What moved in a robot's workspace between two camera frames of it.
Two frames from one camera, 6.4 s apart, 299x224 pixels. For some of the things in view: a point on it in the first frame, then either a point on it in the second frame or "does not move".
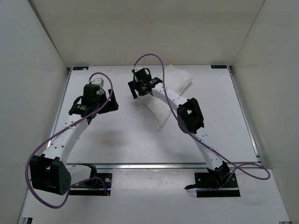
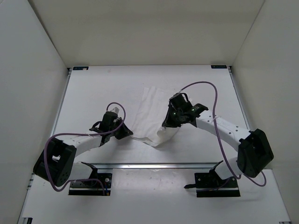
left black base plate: x=99 y=185 does not move
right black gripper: x=133 y=86 to x=169 y=122
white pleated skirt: x=176 y=80 to x=149 y=128
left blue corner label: x=80 y=68 does not move
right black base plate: x=216 y=185 does not move
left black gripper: x=111 y=105 to x=125 y=132
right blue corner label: x=219 y=66 does not move
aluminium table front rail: x=150 y=166 does not move
